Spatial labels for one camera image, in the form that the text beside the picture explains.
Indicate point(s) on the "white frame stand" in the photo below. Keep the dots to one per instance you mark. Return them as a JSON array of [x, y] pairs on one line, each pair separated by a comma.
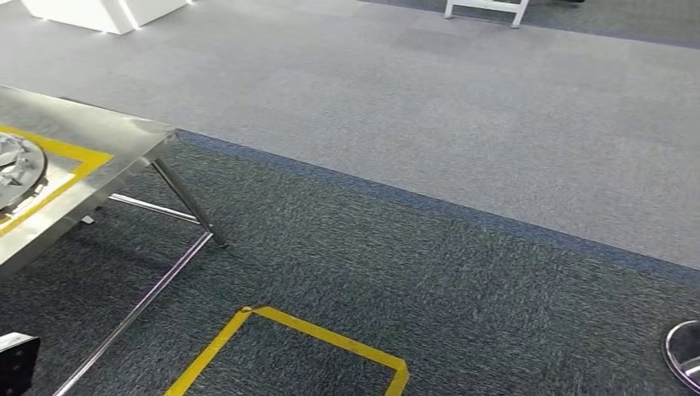
[[487, 5]]

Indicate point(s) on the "white lit display plinth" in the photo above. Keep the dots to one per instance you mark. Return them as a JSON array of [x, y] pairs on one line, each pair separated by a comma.
[[98, 13]]

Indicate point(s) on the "grey wheel hubcap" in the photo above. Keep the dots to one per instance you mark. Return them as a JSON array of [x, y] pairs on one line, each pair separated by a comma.
[[19, 169]]

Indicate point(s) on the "chrome stanchion post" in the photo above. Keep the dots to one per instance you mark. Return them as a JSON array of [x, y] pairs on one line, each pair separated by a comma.
[[683, 355]]

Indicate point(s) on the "stainless steel workbench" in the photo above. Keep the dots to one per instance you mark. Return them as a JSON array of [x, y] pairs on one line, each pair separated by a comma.
[[82, 125]]

